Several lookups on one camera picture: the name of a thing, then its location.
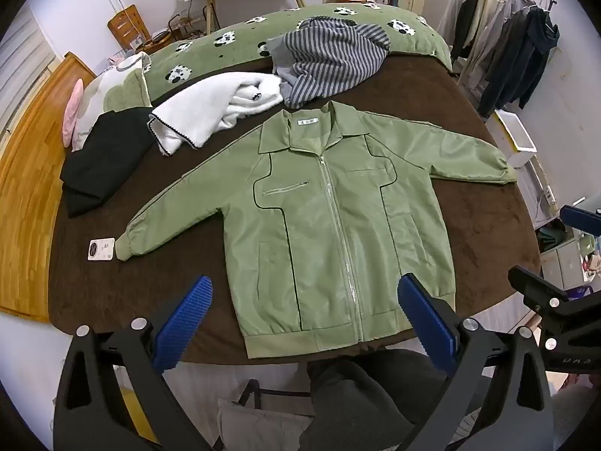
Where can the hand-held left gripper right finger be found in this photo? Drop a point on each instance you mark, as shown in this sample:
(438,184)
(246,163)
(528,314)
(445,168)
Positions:
(427,324)

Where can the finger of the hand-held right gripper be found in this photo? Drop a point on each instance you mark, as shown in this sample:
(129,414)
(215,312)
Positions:
(540,293)
(582,220)

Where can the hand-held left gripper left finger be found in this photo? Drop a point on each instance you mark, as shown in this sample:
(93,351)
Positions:
(181,324)

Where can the green zip jacket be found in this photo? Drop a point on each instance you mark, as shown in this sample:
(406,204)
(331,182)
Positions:
(305,244)

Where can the clear plastic storage bin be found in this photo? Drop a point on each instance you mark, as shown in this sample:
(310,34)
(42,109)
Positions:
(563,258)

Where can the person's leg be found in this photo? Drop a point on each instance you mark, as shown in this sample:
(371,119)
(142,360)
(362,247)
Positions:
(375,399)

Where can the brown bed sheet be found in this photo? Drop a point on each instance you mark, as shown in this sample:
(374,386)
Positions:
(469,230)

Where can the white storage box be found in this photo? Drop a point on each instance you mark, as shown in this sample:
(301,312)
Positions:
(516,138)

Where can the white clothing tag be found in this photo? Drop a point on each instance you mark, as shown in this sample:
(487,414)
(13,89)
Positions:
(101,248)

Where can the grey cushion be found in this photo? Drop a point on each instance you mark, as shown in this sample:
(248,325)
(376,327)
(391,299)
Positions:
(258,427)

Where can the hanging dark navy hoodie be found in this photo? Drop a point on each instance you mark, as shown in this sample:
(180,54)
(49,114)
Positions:
(535,56)

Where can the black garment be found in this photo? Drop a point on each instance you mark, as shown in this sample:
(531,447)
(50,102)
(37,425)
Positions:
(103,159)

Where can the hanging grey coat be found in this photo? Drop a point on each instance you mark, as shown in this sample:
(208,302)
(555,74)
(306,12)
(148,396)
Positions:
(509,37)

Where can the wooden headboard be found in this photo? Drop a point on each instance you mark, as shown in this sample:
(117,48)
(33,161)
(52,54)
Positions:
(28,197)

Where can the hanging beige coat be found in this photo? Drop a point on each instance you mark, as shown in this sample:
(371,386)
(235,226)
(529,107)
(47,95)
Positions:
(493,23)

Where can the white fluffy sweater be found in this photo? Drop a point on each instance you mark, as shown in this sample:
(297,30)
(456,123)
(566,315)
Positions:
(206,108)

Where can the hanging black coat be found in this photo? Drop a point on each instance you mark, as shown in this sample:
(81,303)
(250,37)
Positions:
(474,14)

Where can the pink pillow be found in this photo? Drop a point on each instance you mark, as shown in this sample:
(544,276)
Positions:
(71,112)

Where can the hanging white shirt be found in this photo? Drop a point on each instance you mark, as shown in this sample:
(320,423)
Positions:
(453,7)

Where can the green panda print blanket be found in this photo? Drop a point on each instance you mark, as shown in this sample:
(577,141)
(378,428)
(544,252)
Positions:
(211,54)

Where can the grey striped garment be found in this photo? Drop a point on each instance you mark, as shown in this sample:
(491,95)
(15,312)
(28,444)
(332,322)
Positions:
(328,56)

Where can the white window blind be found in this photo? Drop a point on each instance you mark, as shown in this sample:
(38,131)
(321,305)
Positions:
(21,70)

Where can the wooden chair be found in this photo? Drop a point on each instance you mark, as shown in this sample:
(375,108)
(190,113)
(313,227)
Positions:
(129,28)

